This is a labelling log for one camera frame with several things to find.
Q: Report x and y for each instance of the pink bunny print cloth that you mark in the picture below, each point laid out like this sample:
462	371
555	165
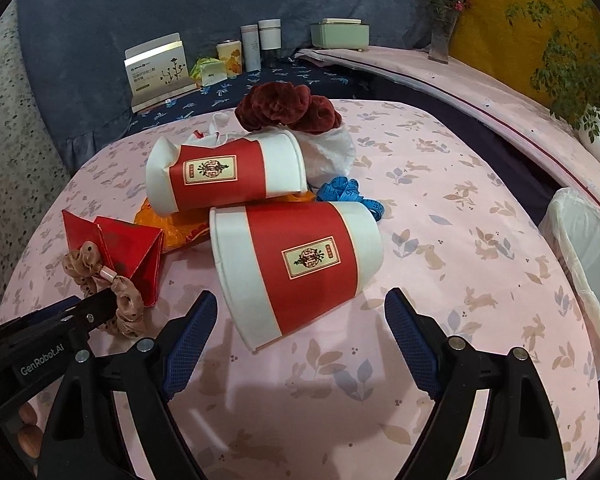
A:
330	410

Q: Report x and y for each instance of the green tissue box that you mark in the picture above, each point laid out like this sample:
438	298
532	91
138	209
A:
337	35

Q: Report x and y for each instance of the dark purple cloth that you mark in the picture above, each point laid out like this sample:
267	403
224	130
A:
480	145

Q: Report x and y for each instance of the blue grey cloth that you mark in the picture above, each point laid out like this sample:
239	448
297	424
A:
130	0

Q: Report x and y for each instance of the orange cloth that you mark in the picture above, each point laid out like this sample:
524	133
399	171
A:
180	235

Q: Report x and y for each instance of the yellow tin can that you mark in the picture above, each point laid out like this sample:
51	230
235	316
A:
229	57

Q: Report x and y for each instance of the white bottle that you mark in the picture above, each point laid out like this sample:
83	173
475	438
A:
251	47

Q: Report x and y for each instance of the red paper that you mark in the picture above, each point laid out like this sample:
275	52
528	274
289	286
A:
130	250

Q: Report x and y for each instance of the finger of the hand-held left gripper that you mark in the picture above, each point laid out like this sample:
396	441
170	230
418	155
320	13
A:
97	312
50	306

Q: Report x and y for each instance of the large red white paper cup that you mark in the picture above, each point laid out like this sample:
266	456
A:
300	260

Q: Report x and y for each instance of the pale pink dotted cloth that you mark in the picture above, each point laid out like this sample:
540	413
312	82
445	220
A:
480	95

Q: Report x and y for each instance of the white bag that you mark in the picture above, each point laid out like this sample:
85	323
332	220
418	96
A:
330	155

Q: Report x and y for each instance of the beige lace scrunchie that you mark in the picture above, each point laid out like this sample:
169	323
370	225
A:
125	300

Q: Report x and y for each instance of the blue sock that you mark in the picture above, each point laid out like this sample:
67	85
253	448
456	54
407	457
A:
340	190

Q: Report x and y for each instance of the crushed red white paper cup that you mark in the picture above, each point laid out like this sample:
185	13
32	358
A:
215	175

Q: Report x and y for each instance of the white lidded jar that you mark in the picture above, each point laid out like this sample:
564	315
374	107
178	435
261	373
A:
269	35

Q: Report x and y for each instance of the maroon fluffy scrunchie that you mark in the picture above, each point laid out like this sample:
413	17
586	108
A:
280	105

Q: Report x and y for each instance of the glass vase with pink flowers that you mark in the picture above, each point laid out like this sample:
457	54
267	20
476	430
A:
440	40

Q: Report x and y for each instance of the brown wooden beads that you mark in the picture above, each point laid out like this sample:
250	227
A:
30	442

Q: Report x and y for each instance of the trash bin with white liner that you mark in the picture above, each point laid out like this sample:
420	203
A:
585	245

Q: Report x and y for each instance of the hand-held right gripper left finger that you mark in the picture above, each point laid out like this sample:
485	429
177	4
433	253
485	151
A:
195	340

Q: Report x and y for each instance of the navy floral cloth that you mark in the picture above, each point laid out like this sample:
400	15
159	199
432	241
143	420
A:
260	85

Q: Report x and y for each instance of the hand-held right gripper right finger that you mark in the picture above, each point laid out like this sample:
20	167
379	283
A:
410	340

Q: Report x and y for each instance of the white flower print box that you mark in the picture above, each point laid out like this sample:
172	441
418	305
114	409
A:
155	75

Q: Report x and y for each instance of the green packet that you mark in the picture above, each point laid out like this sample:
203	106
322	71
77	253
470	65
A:
210	70

